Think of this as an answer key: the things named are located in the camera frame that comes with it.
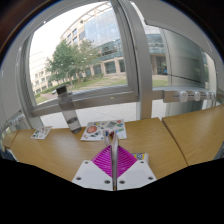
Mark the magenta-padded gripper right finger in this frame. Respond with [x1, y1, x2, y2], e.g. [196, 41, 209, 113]
[116, 145, 158, 192]

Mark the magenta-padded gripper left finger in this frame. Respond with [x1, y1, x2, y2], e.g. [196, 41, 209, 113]
[71, 145, 114, 192]

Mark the large colourful sticker sheet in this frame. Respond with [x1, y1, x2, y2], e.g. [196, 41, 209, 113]
[80, 119, 128, 142]

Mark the small colourful sticker sheet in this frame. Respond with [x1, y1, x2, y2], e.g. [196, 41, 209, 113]
[30, 125, 54, 140]

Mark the clear water bottle black cap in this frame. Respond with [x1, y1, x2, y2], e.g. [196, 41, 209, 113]
[55, 84, 83, 135]

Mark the green tree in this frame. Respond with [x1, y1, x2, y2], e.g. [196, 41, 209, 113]
[44, 39, 101, 88]

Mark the glass-fronted building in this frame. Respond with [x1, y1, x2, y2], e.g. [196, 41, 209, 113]
[59, 1, 128, 78]

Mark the grey window frame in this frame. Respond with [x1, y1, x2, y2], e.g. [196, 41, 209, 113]
[14, 0, 155, 130]

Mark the white socket trunking rail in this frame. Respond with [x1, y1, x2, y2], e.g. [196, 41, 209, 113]
[0, 110, 27, 135]
[162, 89, 224, 104]

